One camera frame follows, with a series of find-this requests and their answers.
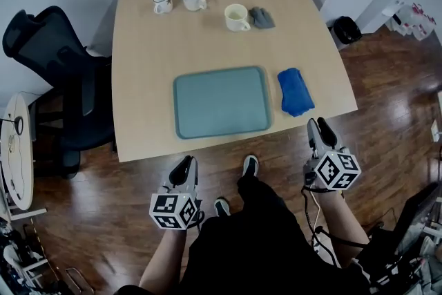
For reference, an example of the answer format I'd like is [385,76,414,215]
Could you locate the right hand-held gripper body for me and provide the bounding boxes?
[303,148,362,191]

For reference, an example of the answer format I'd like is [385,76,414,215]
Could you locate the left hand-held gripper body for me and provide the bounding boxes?
[148,184,204,230]

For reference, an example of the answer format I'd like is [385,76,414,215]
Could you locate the blue cloth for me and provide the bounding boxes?
[277,67,316,118]

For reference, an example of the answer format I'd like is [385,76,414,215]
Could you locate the teal plastic tray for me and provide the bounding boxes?
[172,65,272,140]

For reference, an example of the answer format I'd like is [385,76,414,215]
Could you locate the person's left forearm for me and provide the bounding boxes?
[139,227,189,287]

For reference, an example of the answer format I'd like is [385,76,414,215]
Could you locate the person's right forearm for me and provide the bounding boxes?
[317,189,370,269]

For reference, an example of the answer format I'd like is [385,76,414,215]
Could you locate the person's left shoe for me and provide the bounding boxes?
[213,197,231,218]

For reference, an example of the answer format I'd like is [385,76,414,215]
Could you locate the person's shoe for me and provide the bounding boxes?
[242,154,260,179]
[213,197,231,218]

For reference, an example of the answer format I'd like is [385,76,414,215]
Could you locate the person's right shoe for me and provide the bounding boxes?
[242,154,260,179]

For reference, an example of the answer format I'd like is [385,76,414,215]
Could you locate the person's black clothing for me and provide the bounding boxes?
[120,174,374,295]

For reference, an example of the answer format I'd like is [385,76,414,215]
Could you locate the black waste bin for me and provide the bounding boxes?
[333,15,363,45]

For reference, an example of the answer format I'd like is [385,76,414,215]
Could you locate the black mesh office chair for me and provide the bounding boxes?
[1,6,117,180]

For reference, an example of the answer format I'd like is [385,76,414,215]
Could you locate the grey cloth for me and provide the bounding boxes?
[249,6,276,30]

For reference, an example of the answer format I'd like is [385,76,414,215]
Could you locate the yellow black striped tape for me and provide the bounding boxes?
[29,217,48,260]

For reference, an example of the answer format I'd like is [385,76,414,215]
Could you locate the white shelf unit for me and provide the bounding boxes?
[355,0,414,35]

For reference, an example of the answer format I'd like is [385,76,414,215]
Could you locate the cream mug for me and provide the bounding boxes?
[224,3,251,32]

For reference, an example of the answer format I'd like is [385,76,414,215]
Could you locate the clear storage boxes red labels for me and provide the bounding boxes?
[390,3,438,42]

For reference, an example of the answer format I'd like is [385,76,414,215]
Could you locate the round white side table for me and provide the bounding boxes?
[0,93,48,222]

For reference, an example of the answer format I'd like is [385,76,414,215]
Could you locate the white mug with dark rim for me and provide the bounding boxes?
[152,0,173,15]

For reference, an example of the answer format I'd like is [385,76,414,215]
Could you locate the white cable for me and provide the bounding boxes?
[309,191,324,253]

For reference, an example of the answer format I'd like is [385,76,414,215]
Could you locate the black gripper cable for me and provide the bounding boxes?
[301,186,370,267]

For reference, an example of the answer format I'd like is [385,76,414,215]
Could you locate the grey metal floor frame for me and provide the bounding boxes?
[65,267,90,295]

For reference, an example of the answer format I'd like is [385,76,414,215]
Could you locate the thin black table cable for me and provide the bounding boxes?
[5,134,25,198]

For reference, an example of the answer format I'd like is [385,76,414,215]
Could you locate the black ring lamp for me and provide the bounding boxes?
[0,115,24,135]

